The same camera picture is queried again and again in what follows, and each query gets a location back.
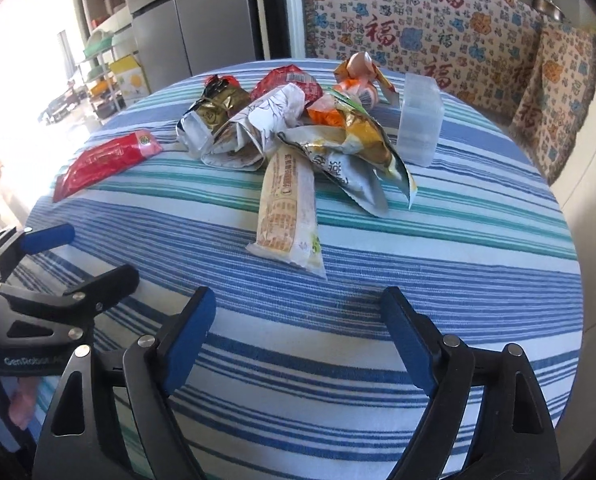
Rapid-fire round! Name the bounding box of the long beige snack packet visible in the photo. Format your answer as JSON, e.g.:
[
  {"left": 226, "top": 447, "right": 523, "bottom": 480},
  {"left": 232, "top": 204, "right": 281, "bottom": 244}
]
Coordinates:
[{"left": 245, "top": 146, "right": 327, "bottom": 281}]

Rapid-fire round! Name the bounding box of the white paper wrapper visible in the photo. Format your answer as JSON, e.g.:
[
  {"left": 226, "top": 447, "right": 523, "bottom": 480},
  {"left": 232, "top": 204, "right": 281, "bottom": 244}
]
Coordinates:
[{"left": 200, "top": 84, "right": 311, "bottom": 171}]

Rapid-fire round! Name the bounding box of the clear plastic box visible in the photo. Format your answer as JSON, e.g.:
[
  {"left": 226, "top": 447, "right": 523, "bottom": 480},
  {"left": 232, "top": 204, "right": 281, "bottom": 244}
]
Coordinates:
[{"left": 397, "top": 72, "right": 446, "bottom": 168}]

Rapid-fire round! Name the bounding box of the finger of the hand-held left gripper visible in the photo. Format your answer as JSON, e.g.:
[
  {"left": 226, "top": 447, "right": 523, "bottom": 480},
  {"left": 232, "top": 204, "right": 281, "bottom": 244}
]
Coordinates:
[
  {"left": 0, "top": 263, "right": 139, "bottom": 350},
  {"left": 0, "top": 223, "right": 76, "bottom": 286}
]

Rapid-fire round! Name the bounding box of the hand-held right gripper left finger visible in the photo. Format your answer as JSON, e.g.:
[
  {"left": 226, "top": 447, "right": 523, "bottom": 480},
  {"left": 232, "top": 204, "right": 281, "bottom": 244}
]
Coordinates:
[{"left": 32, "top": 286, "right": 217, "bottom": 480}]

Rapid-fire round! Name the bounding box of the steel cooking pot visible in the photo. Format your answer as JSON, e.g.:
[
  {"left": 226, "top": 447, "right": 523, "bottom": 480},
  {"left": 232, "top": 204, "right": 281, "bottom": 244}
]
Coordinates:
[{"left": 530, "top": 0, "right": 569, "bottom": 23}]

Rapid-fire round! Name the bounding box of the silver yellow snack bag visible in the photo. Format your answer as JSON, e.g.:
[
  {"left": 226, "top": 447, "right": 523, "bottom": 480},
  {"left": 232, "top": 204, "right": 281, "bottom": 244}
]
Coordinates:
[{"left": 278, "top": 102, "right": 419, "bottom": 218}]

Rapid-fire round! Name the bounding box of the gold black foil wrapper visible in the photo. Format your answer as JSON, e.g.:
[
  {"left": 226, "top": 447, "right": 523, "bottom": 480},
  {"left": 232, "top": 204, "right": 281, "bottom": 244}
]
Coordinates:
[{"left": 176, "top": 74, "right": 253, "bottom": 158}]

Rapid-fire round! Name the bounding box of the metal storage rack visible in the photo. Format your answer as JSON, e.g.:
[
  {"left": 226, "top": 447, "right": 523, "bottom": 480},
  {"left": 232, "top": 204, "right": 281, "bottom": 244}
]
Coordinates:
[{"left": 58, "top": 30, "right": 128, "bottom": 122}]

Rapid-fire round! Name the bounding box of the patterned sofa throw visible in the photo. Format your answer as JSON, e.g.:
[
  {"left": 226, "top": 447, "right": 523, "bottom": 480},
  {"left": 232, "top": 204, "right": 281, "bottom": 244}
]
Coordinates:
[
  {"left": 508, "top": 25, "right": 596, "bottom": 187},
  {"left": 298, "top": 0, "right": 549, "bottom": 111}
]

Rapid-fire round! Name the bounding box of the orange white wrapper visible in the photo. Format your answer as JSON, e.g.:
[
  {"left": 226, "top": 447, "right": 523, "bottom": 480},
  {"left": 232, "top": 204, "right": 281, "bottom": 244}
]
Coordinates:
[{"left": 305, "top": 95, "right": 351, "bottom": 128}]

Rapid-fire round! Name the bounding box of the blue striped tablecloth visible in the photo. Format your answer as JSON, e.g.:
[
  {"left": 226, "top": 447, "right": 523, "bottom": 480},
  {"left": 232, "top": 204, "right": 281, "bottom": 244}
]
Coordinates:
[{"left": 25, "top": 60, "right": 585, "bottom": 480}]

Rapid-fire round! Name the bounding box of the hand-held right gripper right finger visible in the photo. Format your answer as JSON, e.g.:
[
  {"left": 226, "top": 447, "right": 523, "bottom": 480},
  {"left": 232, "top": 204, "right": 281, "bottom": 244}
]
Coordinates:
[{"left": 379, "top": 286, "right": 563, "bottom": 480}]

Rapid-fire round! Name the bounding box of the red snack packet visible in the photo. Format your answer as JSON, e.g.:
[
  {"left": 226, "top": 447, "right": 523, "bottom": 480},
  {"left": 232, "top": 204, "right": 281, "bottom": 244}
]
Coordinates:
[{"left": 52, "top": 130, "right": 163, "bottom": 203}]

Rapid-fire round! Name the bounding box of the person's left hand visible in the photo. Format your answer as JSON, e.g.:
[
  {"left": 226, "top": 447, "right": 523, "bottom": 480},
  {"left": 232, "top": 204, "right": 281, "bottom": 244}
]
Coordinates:
[{"left": 0, "top": 375, "right": 41, "bottom": 431}]

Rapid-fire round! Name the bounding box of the yellow white cardboard box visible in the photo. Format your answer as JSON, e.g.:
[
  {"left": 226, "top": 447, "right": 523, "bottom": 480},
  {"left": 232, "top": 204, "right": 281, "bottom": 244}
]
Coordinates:
[{"left": 108, "top": 55, "right": 148, "bottom": 101}]

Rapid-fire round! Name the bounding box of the red foil wrapper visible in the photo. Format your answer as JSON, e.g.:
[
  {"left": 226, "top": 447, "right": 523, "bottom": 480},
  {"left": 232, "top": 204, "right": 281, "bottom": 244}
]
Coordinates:
[{"left": 250, "top": 64, "right": 323, "bottom": 111}]

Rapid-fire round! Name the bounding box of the green plastic basin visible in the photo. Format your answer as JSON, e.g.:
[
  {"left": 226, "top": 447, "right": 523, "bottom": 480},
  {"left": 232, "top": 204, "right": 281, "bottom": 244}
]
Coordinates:
[{"left": 82, "top": 30, "right": 116, "bottom": 57}]

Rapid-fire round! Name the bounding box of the peach foil wrapper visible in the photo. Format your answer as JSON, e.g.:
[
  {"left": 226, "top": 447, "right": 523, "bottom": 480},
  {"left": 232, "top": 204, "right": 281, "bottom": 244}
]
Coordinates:
[{"left": 334, "top": 52, "right": 399, "bottom": 107}]

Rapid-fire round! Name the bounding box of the grey refrigerator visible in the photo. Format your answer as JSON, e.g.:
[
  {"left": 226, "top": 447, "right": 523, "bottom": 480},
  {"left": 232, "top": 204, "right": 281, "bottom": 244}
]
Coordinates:
[{"left": 122, "top": 0, "right": 266, "bottom": 97}]

